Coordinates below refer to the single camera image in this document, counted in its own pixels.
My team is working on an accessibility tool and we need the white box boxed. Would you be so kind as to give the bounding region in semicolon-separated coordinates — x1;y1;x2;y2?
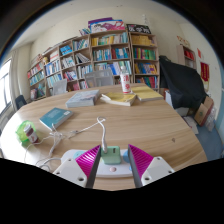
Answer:
164;89;189;118

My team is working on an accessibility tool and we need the red wall hanging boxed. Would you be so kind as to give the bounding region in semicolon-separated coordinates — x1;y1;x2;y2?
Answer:
200;61;210;83

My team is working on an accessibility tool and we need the closed yellow book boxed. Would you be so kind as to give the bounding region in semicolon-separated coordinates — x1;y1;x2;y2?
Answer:
131;85;164;102

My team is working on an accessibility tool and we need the mint green charger block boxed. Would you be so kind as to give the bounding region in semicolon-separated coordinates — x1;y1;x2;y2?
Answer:
100;145;122;165

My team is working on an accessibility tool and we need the grey mesh chair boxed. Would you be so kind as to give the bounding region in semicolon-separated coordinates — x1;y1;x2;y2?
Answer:
83;68;115;89

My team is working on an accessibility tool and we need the teal book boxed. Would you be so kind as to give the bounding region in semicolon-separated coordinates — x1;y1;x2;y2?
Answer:
38;106;74;131

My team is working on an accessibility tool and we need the grey book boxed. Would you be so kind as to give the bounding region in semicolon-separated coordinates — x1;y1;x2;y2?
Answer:
65;89;102;109

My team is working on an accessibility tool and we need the white power strip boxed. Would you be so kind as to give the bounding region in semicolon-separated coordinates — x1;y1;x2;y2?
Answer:
60;148;134;179

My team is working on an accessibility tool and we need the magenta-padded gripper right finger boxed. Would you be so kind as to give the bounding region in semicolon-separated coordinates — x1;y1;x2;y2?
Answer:
127;143;176;189

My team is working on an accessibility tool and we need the green plastic bag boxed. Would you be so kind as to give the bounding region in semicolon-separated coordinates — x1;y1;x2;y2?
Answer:
15;119;37;144

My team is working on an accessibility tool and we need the small wooden wall shelf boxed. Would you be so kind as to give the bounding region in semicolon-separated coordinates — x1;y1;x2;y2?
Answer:
176;44;197;70

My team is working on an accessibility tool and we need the black cloth cover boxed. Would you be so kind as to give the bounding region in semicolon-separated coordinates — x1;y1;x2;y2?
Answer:
158;55;208;111

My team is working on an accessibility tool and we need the clear bottle red label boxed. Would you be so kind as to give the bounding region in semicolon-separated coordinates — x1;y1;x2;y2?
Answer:
119;65;132;95

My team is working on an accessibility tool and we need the white power strip cord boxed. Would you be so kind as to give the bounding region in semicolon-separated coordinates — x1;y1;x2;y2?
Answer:
22;122;73;172

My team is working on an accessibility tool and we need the cardboard box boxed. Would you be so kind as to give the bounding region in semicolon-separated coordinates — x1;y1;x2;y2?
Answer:
193;95;215;127

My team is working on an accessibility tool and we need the window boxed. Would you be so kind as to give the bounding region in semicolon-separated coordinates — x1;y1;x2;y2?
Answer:
0;58;14;116

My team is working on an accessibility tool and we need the small jar red label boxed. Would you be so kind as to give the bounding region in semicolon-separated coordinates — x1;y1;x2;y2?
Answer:
23;123;40;144

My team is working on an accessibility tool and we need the open yellow book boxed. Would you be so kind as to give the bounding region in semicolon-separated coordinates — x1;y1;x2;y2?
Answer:
99;91;138;107

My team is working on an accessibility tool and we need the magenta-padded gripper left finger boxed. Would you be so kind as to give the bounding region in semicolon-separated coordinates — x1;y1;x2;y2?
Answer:
52;144;102;189

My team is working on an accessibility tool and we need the wooden bookshelf unit with books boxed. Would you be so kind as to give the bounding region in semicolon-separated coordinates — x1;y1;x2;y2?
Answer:
26;17;161;102

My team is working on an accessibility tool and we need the white charger cable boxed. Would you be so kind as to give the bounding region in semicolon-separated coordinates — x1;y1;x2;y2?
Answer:
68;116;109;154

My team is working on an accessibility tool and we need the light grey chair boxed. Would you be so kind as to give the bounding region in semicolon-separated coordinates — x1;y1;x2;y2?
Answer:
51;78;69;97

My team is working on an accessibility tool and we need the dark blue chair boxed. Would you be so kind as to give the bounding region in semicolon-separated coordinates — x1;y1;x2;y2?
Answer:
14;94;28;111

